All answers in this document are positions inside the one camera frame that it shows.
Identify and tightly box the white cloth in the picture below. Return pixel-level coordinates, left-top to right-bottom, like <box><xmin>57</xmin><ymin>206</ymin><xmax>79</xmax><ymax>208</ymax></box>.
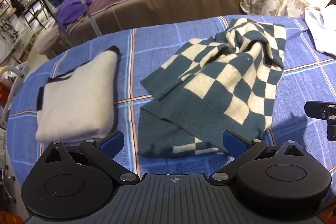
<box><xmin>304</xmin><ymin>4</ymin><xmax>336</xmax><ymax>57</ymax></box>

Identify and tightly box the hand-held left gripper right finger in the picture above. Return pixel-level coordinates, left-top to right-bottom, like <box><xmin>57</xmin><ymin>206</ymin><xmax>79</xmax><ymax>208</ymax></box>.
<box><xmin>209</xmin><ymin>130</ymin><xmax>305</xmax><ymax>184</ymax></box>

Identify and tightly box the white plastic basket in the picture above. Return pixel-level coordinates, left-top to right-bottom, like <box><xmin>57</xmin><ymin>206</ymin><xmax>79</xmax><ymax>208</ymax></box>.
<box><xmin>0</xmin><ymin>61</ymin><xmax>30</xmax><ymax>88</ymax></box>

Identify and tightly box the purple cloth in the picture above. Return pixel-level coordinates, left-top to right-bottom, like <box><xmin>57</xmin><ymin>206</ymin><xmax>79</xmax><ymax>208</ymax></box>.
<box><xmin>56</xmin><ymin>0</ymin><xmax>98</xmax><ymax>27</ymax></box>

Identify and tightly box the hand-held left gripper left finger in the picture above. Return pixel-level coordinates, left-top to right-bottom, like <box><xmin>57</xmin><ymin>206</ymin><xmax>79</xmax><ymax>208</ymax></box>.
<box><xmin>43</xmin><ymin>131</ymin><xmax>140</xmax><ymax>184</ymax></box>

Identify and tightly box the teal and cream checkered sweater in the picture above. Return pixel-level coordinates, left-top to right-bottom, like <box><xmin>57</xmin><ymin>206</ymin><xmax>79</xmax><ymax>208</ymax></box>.
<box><xmin>137</xmin><ymin>18</ymin><xmax>287</xmax><ymax>159</ymax></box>

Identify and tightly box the folded grey sweater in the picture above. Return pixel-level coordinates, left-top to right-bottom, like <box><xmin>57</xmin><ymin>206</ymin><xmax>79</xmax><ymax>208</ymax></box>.
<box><xmin>35</xmin><ymin>46</ymin><xmax>122</xmax><ymax>143</ymax></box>

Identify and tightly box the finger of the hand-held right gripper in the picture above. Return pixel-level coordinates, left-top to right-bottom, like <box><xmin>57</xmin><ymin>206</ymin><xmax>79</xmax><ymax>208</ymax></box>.
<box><xmin>304</xmin><ymin>101</ymin><xmax>336</xmax><ymax>142</ymax></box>

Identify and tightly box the brown bed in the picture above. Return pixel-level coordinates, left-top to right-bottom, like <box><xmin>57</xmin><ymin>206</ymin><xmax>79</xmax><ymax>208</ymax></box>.
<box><xmin>36</xmin><ymin>0</ymin><xmax>253</xmax><ymax>60</ymax></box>

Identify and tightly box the blue plaid bed sheet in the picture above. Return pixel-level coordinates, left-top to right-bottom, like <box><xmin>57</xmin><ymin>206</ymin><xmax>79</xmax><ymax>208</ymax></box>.
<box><xmin>7</xmin><ymin>14</ymin><xmax>336</xmax><ymax>188</ymax></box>

